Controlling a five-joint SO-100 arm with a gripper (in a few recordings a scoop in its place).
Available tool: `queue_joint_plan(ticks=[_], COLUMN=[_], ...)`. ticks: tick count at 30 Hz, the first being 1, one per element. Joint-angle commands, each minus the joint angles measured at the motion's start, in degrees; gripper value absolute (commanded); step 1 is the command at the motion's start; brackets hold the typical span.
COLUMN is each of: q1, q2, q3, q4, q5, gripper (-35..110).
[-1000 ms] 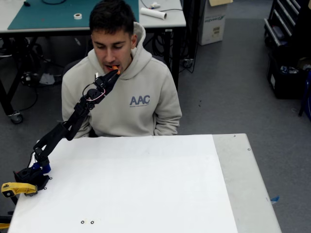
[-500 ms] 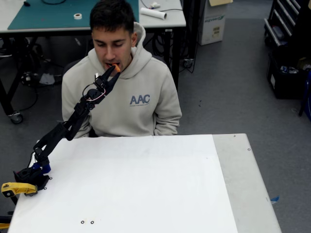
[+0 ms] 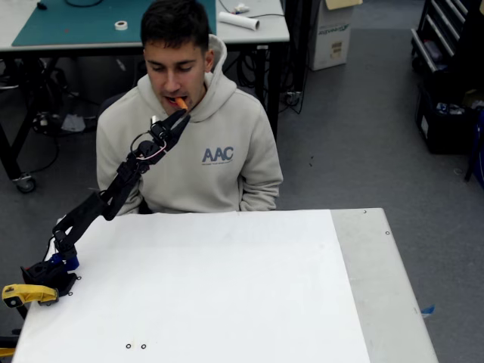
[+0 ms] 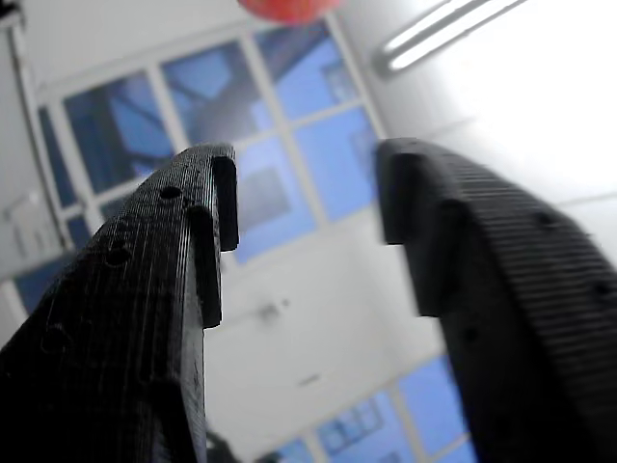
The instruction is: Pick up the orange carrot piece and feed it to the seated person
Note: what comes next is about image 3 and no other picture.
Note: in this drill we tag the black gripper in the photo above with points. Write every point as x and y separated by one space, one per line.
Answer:
171 127

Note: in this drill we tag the orange baby carrot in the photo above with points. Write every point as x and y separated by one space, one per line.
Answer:
181 103

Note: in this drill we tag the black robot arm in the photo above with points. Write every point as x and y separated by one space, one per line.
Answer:
83 211

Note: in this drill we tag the man in beige hoodie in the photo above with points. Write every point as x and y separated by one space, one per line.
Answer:
211 170

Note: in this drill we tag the white tape roll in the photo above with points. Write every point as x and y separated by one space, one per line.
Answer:
121 25

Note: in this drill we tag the white paper roll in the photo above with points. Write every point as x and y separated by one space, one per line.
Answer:
238 20

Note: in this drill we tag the grey workbench with black legs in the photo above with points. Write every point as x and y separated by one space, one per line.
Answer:
261 36

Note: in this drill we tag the crumpled white tissue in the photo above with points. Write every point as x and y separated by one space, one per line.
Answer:
241 7

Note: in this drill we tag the green cutting mat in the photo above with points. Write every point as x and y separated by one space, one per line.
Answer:
75 26

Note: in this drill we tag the large white paper sheet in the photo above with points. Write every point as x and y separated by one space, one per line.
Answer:
227 283

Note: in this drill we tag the white cardboard box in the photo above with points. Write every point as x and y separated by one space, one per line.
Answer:
331 38

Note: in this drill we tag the manila folder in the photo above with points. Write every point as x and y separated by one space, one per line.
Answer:
342 3

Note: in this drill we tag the black storage bin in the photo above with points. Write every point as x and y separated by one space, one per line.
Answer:
442 132

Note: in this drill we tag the black tool drawer cabinet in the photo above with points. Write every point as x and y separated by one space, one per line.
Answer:
453 30

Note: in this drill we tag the blue object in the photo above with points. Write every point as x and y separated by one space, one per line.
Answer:
478 147

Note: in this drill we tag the blue tape scrap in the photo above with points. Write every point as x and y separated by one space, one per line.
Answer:
428 310

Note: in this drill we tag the small white wrist camera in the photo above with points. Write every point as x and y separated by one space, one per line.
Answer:
155 121

